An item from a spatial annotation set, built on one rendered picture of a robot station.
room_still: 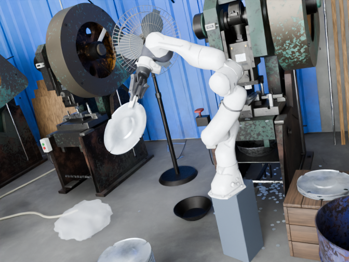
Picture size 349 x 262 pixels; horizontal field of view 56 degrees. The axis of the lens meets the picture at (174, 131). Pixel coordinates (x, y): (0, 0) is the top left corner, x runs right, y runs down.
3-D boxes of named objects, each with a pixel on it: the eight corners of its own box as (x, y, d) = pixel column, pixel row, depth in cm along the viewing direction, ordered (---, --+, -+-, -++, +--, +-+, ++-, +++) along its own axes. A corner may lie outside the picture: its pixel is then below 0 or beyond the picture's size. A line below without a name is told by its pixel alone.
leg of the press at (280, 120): (301, 210, 227) (286, 82, 200) (284, 209, 232) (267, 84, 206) (313, 154, 302) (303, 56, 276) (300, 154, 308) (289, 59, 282)
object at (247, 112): (252, 122, 222) (249, 103, 218) (232, 124, 229) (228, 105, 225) (260, 111, 242) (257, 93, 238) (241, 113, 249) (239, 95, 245)
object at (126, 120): (156, 113, 158) (155, 112, 158) (124, 164, 158) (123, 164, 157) (125, 95, 178) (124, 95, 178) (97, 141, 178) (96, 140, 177)
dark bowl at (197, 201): (205, 227, 232) (203, 219, 230) (168, 224, 247) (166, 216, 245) (218, 204, 257) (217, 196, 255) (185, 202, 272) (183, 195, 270)
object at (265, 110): (279, 114, 227) (278, 106, 225) (218, 119, 249) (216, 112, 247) (286, 102, 251) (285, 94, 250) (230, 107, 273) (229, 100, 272)
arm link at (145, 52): (164, 54, 169) (173, 65, 177) (171, 33, 173) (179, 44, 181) (135, 55, 178) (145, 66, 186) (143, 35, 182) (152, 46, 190)
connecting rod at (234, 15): (247, 51, 225) (239, -1, 215) (230, 54, 231) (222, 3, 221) (254, 47, 242) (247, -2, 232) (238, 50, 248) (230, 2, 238)
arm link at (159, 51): (212, 54, 168) (164, 48, 185) (198, 31, 152) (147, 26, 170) (203, 73, 165) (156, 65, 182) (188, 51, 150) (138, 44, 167)
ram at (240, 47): (253, 82, 229) (246, 39, 220) (232, 84, 236) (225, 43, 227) (258, 76, 243) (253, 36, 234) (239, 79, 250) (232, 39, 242)
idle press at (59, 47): (113, 205, 296) (50, 3, 245) (42, 198, 347) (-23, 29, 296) (187, 140, 419) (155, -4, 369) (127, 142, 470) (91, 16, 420)
